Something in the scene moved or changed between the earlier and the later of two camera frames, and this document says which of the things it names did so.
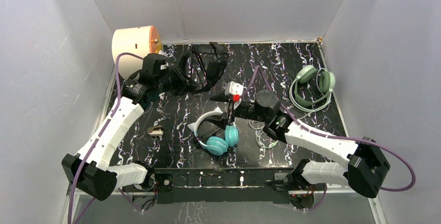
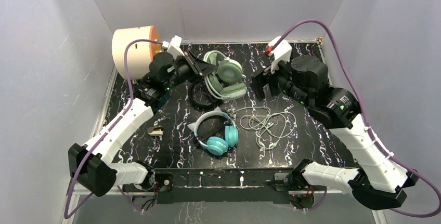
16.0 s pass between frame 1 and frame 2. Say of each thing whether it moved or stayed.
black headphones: moved
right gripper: moved
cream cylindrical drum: stayed
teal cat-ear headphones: stayed
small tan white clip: stayed
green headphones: moved
